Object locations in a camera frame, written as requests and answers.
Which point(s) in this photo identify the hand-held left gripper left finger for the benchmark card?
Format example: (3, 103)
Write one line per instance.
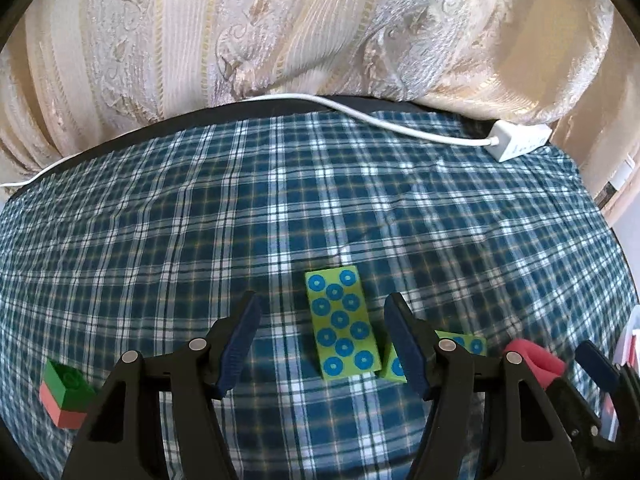
(240, 345)

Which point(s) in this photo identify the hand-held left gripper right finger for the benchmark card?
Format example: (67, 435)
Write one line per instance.
(407, 350)

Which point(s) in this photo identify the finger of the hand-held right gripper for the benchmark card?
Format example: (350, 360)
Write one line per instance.
(575, 410)
(597, 362)

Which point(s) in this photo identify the clear plastic container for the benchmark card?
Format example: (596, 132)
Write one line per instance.
(631, 342)

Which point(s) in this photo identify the pink foam tube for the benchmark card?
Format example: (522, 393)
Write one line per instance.
(537, 360)

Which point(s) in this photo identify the green blue-dotted toy block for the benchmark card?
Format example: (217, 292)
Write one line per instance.
(470, 345)
(340, 320)

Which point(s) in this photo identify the blue plaid tablecloth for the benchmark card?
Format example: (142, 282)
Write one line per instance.
(200, 210)

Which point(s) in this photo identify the small green toy block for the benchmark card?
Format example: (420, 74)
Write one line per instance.
(65, 377)

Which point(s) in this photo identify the small pink toy block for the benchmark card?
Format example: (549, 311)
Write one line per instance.
(62, 410)

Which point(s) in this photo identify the small white object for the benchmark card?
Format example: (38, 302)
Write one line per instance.
(627, 171)

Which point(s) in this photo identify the white power strip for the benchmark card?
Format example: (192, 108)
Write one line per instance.
(520, 142)

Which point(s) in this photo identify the cream patterned curtain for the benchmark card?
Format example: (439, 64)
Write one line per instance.
(250, 25)

